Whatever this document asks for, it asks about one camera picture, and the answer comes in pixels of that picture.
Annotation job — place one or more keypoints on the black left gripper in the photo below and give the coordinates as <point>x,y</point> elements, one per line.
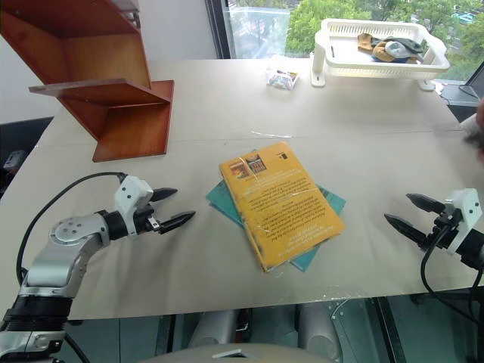
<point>144,220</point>

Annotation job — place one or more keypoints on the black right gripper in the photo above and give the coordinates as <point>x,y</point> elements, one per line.
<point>445,227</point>

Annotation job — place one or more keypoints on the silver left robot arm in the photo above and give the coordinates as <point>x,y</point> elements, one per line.
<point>56,261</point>

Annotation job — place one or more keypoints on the teal book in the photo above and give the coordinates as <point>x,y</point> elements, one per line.
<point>219,197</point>

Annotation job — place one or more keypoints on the wooden shelf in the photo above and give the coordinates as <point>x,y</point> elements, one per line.
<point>132,128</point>

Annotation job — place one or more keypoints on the yellow paperback book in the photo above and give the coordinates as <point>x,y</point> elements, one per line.
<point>280,204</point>

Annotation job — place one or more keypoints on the person's blurred hand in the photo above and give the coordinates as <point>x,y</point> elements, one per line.
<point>477,121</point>

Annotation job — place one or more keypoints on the clear tape strip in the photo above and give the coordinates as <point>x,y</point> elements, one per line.
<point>272,134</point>

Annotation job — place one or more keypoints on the grey rounded shape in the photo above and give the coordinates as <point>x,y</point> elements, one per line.
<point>215,327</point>
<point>317,329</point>

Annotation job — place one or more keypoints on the black laptop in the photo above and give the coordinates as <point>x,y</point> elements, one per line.
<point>475,85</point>

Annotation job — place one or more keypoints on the blue cloth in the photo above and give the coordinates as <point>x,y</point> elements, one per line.
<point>401,59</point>

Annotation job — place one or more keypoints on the grey power strip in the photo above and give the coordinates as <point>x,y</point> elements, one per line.
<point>13,159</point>

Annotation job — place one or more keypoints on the light grey sock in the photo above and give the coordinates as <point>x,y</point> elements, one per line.
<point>395,49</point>

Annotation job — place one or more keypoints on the clear plastic bag with items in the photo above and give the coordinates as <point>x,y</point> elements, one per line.
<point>281,78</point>

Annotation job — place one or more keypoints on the dark green sock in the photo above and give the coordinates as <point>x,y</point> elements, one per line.
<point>406,42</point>

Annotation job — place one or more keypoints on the white plastic basket rack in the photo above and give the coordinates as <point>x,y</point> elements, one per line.
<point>340,53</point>

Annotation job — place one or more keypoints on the brown sock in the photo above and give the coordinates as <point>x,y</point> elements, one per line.
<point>365,42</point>

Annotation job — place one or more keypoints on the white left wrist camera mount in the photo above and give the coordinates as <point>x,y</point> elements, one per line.
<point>130,193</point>

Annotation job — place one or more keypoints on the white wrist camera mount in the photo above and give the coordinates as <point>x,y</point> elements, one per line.
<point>130,193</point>
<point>469,211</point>

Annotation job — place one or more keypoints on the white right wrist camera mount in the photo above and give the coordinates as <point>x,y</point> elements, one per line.
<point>469,211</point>

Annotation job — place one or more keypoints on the black table frame bar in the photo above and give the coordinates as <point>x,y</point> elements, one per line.
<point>385,329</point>

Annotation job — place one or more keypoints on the black window frame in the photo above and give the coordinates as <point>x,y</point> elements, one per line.
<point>219,28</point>

